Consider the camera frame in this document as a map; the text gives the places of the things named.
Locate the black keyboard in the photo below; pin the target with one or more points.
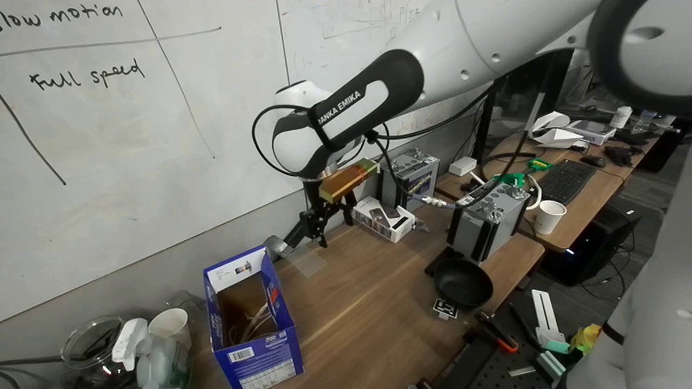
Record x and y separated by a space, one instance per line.
569 184

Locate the black white fiducial tag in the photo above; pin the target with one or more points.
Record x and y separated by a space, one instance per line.
446 311

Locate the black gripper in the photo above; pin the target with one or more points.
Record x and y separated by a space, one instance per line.
322 200

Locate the clear glass jar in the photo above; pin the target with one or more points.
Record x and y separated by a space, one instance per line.
86 347

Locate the black cylinder with duct tape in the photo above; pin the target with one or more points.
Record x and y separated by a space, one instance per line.
292 236

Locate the whiteboard with black handwriting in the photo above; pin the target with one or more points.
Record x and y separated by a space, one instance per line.
143 180

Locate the black computer case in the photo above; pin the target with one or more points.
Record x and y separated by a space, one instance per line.
598 246

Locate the black bowl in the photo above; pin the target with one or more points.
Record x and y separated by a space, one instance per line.
461 285

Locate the black battery with Dominator label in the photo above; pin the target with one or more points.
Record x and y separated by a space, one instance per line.
411 177

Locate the white plastic bar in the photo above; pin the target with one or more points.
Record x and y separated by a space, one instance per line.
546 314

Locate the clear tape strip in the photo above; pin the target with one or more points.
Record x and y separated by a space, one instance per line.
311 262

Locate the orange wrist camera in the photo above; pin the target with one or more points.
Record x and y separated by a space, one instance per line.
349 180

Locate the white desk device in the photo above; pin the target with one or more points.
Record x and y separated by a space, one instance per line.
555 133

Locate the green plastic clip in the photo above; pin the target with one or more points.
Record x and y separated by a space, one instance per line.
541 165
511 179

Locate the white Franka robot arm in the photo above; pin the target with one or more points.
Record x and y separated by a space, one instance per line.
520 30

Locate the white paper cup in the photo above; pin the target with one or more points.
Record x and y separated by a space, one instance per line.
549 218
169 326

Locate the yellow green tool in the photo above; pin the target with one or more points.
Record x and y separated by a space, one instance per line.
587 339

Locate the black perforated board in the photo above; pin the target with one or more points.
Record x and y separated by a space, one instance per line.
504 375

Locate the teal plastic item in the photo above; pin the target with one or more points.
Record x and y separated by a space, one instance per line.
555 365

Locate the small white adapter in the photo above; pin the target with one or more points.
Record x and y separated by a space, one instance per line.
461 165

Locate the blue cardboard snack box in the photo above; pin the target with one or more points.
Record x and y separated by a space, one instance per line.
259 360

